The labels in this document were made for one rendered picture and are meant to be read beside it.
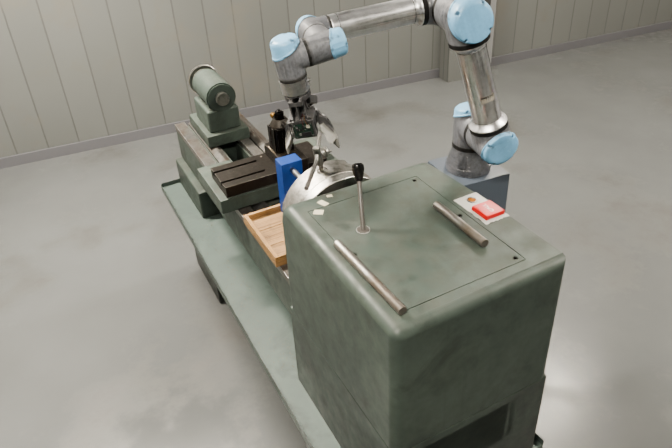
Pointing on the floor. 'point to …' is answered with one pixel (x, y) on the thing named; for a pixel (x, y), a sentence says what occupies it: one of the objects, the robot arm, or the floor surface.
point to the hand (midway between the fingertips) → (314, 149)
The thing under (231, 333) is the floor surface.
